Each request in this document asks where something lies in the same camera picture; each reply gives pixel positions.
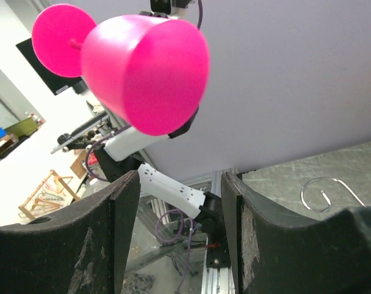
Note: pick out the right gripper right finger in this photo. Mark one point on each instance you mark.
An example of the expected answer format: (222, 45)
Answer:
(276, 250)

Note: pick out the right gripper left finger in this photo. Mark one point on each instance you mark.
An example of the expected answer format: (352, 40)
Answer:
(82, 248)

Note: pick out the pink plastic wine glass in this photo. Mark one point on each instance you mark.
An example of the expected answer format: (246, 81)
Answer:
(152, 72)

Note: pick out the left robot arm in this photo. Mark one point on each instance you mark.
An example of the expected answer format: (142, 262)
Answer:
(115, 157)

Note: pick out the wooden rack in background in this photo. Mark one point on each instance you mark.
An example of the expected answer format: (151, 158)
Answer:
(52, 194)

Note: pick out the black wall monitor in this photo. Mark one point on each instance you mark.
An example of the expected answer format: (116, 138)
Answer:
(55, 83)

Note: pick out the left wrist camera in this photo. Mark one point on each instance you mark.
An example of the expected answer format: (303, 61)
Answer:
(173, 9)

